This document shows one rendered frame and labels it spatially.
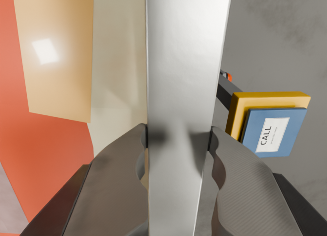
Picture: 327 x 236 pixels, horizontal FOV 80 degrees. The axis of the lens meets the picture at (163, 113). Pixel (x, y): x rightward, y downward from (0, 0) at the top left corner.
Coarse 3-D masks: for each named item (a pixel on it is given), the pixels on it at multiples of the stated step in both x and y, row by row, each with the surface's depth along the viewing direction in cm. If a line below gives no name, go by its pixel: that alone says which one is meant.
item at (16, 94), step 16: (0, 0) 12; (0, 16) 12; (0, 32) 13; (16, 32) 13; (0, 48) 13; (16, 48) 13; (0, 64) 14; (16, 64) 14; (0, 80) 14; (16, 80) 14; (0, 96) 15; (16, 96) 15
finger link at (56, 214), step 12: (84, 168) 9; (72, 180) 8; (84, 180) 8; (60, 192) 7; (72, 192) 7; (48, 204) 7; (60, 204) 7; (72, 204) 7; (36, 216) 7; (48, 216) 7; (60, 216) 7; (36, 228) 6; (48, 228) 6; (60, 228) 6
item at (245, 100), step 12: (228, 84) 52; (216, 96) 54; (228, 96) 46; (240, 96) 32; (252, 96) 32; (264, 96) 33; (276, 96) 33; (288, 96) 33; (300, 96) 33; (228, 108) 46; (240, 108) 33; (252, 108) 33; (228, 120) 36; (240, 120) 34; (228, 132) 36; (240, 132) 35
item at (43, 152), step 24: (0, 120) 16; (24, 120) 16; (48, 120) 16; (72, 120) 16; (0, 144) 17; (24, 144) 17; (48, 144) 17; (72, 144) 17; (0, 168) 18; (24, 168) 18; (48, 168) 18; (72, 168) 18; (0, 192) 20; (24, 192) 20; (48, 192) 20; (0, 216) 22; (24, 216) 22
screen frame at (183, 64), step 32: (160, 0) 9; (192, 0) 9; (224, 0) 8; (160, 32) 9; (192, 32) 9; (224, 32) 9; (160, 64) 10; (192, 64) 10; (160, 96) 11; (192, 96) 11; (160, 128) 12; (192, 128) 12; (160, 160) 13; (192, 160) 13; (160, 192) 14; (192, 192) 14; (160, 224) 16; (192, 224) 16
